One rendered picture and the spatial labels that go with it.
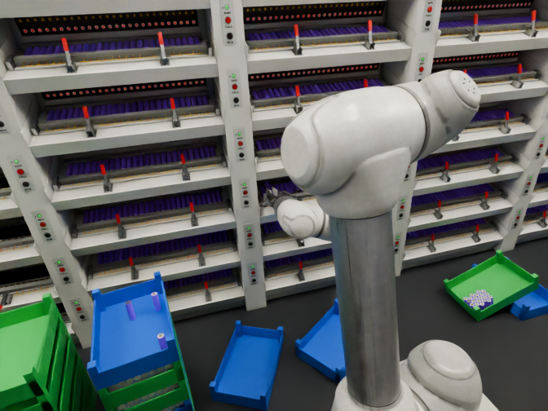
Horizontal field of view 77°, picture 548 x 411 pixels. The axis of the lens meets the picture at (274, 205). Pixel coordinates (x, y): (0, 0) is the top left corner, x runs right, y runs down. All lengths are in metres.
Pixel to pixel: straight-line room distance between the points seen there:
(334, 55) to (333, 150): 0.87
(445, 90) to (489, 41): 1.08
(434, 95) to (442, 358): 0.55
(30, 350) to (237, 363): 0.69
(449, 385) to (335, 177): 0.54
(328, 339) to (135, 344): 0.78
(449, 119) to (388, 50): 0.83
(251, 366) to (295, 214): 0.69
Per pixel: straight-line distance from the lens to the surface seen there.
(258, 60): 1.21
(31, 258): 1.50
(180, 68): 1.19
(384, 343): 0.65
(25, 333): 1.29
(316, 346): 1.51
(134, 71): 1.19
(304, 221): 1.00
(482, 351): 1.66
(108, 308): 1.23
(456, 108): 0.58
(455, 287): 1.87
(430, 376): 0.85
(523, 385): 1.61
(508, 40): 1.71
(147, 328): 1.12
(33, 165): 1.33
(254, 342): 1.53
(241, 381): 1.43
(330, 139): 0.45
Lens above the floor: 1.16
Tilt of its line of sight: 28 degrees down
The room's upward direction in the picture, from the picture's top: 3 degrees counter-clockwise
